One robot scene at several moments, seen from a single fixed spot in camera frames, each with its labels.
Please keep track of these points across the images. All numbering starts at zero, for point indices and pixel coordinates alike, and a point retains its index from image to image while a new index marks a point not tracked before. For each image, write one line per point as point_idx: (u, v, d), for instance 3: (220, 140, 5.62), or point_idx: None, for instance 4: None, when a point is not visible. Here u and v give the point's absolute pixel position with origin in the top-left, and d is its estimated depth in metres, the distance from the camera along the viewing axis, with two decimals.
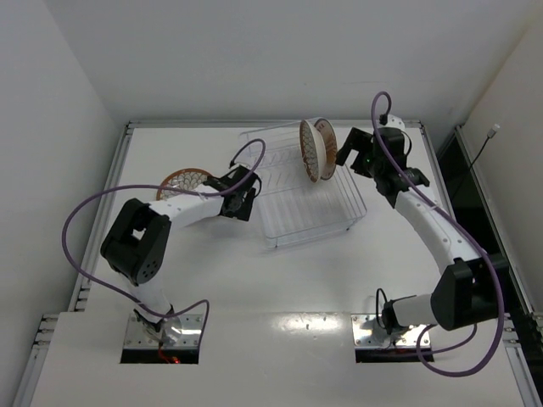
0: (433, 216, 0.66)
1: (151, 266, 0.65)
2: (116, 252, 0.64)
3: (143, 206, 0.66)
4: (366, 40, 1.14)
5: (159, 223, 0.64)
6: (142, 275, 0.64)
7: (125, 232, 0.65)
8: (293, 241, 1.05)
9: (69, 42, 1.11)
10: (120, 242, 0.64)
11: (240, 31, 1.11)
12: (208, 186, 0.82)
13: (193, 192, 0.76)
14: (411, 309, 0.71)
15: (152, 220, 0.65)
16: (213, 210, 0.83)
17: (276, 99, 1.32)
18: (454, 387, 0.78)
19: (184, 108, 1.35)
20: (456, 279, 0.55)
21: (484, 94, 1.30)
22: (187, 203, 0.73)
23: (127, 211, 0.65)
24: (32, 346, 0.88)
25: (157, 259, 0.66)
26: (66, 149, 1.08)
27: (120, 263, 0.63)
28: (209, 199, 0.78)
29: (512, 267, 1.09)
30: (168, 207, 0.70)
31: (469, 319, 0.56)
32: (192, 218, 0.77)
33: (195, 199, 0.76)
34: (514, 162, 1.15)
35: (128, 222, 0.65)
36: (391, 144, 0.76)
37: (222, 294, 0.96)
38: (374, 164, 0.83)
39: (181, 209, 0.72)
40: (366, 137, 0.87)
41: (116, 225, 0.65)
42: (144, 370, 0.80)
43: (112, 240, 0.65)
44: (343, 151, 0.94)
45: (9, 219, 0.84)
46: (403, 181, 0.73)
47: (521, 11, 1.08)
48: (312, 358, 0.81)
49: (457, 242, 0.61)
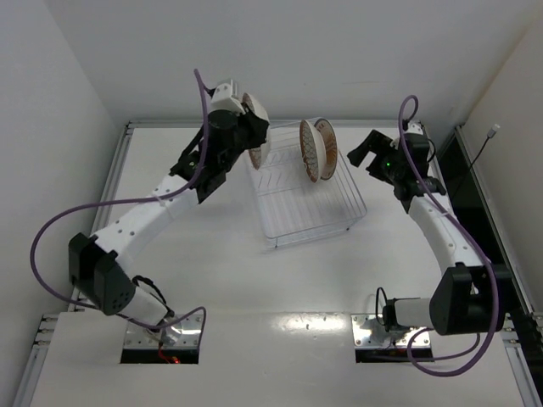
0: (442, 222, 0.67)
1: (121, 297, 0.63)
2: (82, 290, 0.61)
3: (86, 245, 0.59)
4: (366, 40, 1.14)
5: (106, 265, 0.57)
6: (114, 305, 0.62)
7: (81, 271, 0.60)
8: (293, 241, 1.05)
9: (69, 42, 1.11)
10: (81, 281, 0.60)
11: (240, 31, 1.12)
12: (176, 175, 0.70)
13: (151, 197, 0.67)
14: (411, 309, 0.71)
15: (98, 259, 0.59)
16: (191, 202, 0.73)
17: (277, 99, 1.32)
18: (455, 387, 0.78)
19: (184, 108, 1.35)
20: (454, 281, 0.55)
21: (483, 95, 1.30)
22: (144, 219, 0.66)
23: (73, 252, 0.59)
24: (32, 346, 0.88)
25: (125, 287, 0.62)
26: (66, 149, 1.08)
27: (90, 298, 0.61)
28: (172, 201, 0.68)
29: (512, 269, 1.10)
30: (117, 234, 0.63)
31: (463, 325, 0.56)
32: (163, 224, 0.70)
33: (154, 207, 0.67)
34: (513, 164, 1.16)
35: (80, 262, 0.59)
36: (414, 150, 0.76)
37: (222, 294, 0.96)
38: (394, 169, 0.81)
39: (135, 231, 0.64)
40: (387, 139, 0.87)
41: (70, 264, 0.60)
42: (144, 370, 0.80)
43: (75, 278, 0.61)
44: (357, 155, 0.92)
45: (10, 220, 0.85)
46: (422, 188, 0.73)
47: (520, 12, 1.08)
48: (312, 357, 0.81)
49: (463, 248, 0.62)
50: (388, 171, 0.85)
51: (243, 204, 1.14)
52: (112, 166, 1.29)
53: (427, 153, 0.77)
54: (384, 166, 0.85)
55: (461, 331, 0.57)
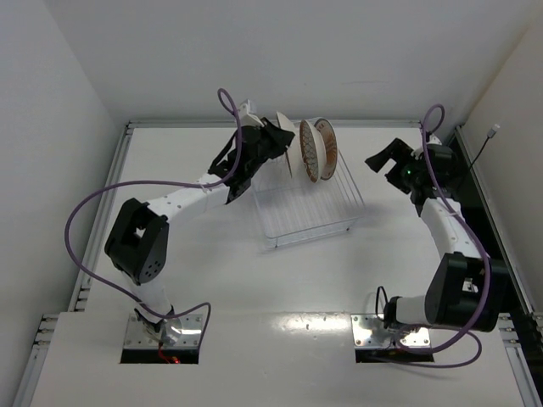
0: (450, 222, 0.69)
1: (153, 265, 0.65)
2: (120, 252, 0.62)
3: (142, 207, 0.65)
4: (366, 40, 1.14)
5: (159, 223, 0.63)
6: (145, 275, 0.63)
7: (125, 232, 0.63)
8: (293, 241, 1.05)
9: (70, 42, 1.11)
10: (121, 243, 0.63)
11: (240, 30, 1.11)
12: (213, 175, 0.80)
13: (196, 184, 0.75)
14: (411, 306, 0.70)
15: (150, 220, 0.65)
16: (219, 200, 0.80)
17: (277, 98, 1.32)
18: (455, 387, 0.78)
19: (185, 108, 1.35)
20: (449, 266, 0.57)
21: (483, 95, 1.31)
22: (188, 199, 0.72)
23: (126, 212, 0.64)
24: (32, 346, 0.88)
25: (159, 259, 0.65)
26: (66, 150, 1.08)
27: (124, 262, 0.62)
28: (212, 191, 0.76)
29: (512, 269, 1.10)
30: (167, 204, 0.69)
31: (453, 315, 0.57)
32: (195, 210, 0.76)
33: (198, 192, 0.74)
34: (512, 163, 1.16)
35: (130, 220, 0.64)
36: (437, 159, 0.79)
37: (222, 294, 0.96)
38: (414, 176, 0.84)
39: (181, 205, 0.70)
40: (409, 148, 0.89)
41: (116, 225, 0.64)
42: (144, 370, 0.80)
43: (114, 241, 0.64)
44: (378, 160, 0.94)
45: (10, 220, 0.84)
46: (437, 192, 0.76)
47: (521, 12, 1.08)
48: (313, 357, 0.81)
49: (465, 242, 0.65)
50: (407, 179, 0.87)
51: (243, 203, 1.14)
52: (111, 167, 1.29)
53: (450, 165, 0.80)
54: (405, 173, 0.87)
55: (452, 323, 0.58)
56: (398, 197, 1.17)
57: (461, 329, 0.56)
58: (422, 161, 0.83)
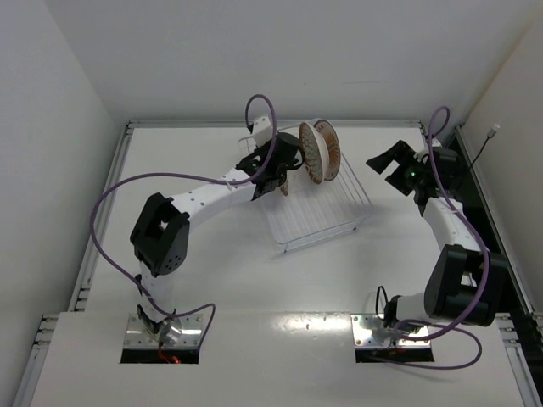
0: (450, 217, 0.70)
1: (173, 259, 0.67)
2: (142, 242, 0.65)
3: (166, 202, 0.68)
4: (366, 40, 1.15)
5: (181, 220, 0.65)
6: (165, 266, 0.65)
7: (149, 225, 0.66)
8: (301, 244, 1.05)
9: (70, 43, 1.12)
10: (145, 235, 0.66)
11: (239, 31, 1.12)
12: (240, 171, 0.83)
13: (221, 181, 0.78)
14: (410, 304, 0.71)
15: (174, 216, 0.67)
16: (246, 195, 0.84)
17: (277, 97, 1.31)
18: (456, 387, 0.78)
19: (185, 108, 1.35)
20: (449, 256, 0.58)
21: (484, 94, 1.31)
22: (213, 196, 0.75)
23: (151, 206, 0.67)
24: (32, 346, 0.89)
25: (179, 253, 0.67)
26: (66, 150, 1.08)
27: (145, 253, 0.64)
28: (237, 188, 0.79)
29: (513, 268, 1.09)
30: (192, 202, 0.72)
31: (451, 307, 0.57)
32: (219, 208, 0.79)
33: (223, 189, 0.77)
34: (512, 162, 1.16)
35: (153, 214, 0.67)
36: (439, 161, 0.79)
37: (222, 294, 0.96)
38: (417, 178, 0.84)
39: (205, 203, 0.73)
40: (412, 151, 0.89)
41: (142, 218, 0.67)
42: (144, 370, 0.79)
43: (137, 232, 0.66)
44: (382, 163, 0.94)
45: (10, 219, 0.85)
46: (440, 194, 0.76)
47: (521, 12, 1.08)
48: (313, 357, 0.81)
49: (466, 236, 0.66)
50: (411, 181, 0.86)
51: (243, 203, 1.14)
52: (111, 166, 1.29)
53: (454, 168, 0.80)
54: (408, 175, 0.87)
55: (450, 316, 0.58)
56: (398, 198, 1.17)
57: (453, 322, 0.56)
58: (426, 164, 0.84)
